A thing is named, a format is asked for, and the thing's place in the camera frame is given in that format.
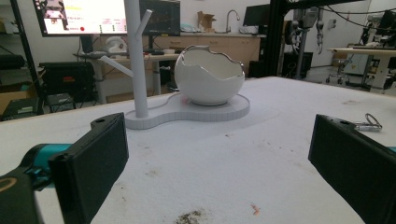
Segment black equipment case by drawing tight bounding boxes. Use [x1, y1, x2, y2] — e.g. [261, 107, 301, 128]
[38, 61, 96, 104]

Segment dark computer monitor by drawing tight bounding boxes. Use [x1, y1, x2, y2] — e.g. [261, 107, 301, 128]
[138, 0, 181, 37]

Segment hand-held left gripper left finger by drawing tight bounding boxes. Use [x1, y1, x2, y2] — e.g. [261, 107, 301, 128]
[48, 112, 130, 224]

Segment wooden desk with white legs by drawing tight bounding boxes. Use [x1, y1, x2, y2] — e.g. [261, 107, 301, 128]
[73, 51, 181, 105]

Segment white table with light top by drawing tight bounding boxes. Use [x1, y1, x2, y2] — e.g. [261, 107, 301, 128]
[327, 46, 396, 94]

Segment white tree-shaped stand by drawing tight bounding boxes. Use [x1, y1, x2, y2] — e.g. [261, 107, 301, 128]
[98, 0, 251, 131]

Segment small silver metal keyring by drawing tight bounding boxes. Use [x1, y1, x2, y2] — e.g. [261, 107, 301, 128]
[353, 113, 383, 133]

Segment curved silver faucet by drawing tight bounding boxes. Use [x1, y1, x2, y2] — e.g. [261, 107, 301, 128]
[225, 8, 241, 34]

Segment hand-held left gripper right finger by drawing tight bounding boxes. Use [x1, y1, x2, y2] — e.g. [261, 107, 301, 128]
[307, 114, 396, 224]

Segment white eggshell-shaped bowl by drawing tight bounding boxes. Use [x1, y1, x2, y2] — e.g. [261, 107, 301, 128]
[174, 45, 246, 106]

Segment brown cardboard box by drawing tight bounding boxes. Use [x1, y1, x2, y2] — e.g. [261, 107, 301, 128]
[197, 10, 217, 34]

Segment large monitor with bright screen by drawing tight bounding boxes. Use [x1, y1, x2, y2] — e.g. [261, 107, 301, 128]
[32, 0, 129, 37]

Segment black shelf rack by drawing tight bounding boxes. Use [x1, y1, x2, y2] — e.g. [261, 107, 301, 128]
[0, 0, 45, 117]

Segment black monitor on counter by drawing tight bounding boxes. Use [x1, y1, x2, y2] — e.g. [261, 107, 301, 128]
[242, 3, 271, 27]

